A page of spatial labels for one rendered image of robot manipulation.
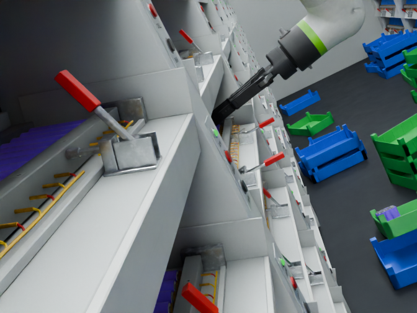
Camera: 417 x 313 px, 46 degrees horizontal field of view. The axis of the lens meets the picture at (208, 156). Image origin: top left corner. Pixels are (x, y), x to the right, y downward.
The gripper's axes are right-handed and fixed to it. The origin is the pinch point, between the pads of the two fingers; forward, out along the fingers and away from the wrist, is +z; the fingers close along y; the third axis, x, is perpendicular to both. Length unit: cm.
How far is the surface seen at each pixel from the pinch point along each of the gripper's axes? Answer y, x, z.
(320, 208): -95, 76, 8
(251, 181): 37.0, 7.0, -2.3
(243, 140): 10.4, 6.4, -1.7
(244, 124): -8.2, 7.4, -1.7
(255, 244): 62, 6, -3
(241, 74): -78, 4, -4
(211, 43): -8.3, -13.6, -8.2
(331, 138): -146, 69, -15
